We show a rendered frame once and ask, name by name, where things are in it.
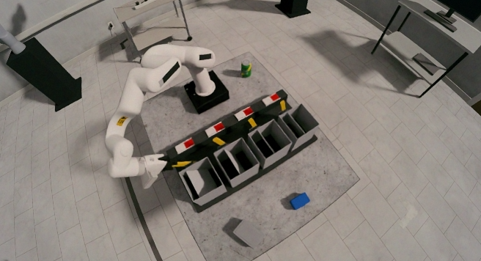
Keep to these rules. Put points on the blue plastic box with latch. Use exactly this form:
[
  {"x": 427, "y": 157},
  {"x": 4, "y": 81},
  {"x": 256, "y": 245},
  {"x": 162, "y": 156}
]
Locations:
[{"x": 299, "y": 201}]

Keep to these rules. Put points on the green drink can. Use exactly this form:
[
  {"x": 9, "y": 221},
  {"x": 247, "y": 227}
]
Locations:
[{"x": 245, "y": 68}]

